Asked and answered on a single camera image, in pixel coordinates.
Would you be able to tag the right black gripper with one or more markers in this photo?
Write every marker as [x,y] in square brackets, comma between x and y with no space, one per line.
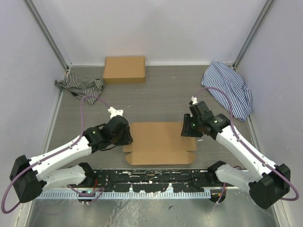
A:
[187,129]

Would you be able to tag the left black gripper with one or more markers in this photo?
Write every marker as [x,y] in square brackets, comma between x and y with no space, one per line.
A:
[128,139]

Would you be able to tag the cardboard box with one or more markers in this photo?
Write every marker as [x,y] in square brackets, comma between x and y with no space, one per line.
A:
[124,70]
[159,143]

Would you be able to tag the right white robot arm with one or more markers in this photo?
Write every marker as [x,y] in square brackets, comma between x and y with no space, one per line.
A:
[255,163]

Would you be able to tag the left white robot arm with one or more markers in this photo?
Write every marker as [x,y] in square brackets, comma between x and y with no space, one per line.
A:
[32,176]

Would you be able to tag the folded closed cardboard box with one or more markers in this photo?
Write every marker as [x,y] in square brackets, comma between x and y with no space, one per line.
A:
[124,70]

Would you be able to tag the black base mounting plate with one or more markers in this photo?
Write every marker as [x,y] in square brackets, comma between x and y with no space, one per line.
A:
[153,180]

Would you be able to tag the black white striped cloth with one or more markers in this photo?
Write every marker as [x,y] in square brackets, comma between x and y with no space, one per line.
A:
[85,89]

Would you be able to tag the blue white striped cloth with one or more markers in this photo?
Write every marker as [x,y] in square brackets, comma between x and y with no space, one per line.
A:
[228,89]

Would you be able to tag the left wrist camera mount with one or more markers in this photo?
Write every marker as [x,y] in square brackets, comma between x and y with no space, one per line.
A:
[114,112]

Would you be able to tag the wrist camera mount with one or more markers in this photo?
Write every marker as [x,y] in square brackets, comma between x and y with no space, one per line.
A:
[114,112]
[193,101]

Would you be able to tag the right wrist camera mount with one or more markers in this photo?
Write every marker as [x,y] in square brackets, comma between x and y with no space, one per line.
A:
[193,101]

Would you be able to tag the aluminium front rail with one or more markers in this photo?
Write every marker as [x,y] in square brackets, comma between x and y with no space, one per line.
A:
[225,174]

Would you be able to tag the slotted grey cable duct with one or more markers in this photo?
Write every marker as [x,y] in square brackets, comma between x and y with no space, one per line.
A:
[69,194]

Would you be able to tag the left aluminium frame post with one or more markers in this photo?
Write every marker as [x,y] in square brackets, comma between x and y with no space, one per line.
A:
[45,31]

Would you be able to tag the aluminium frame post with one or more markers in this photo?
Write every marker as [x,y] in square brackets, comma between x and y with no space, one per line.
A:
[45,31]
[253,32]

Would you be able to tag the right aluminium frame post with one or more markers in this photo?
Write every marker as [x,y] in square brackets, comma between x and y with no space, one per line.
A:
[253,32]

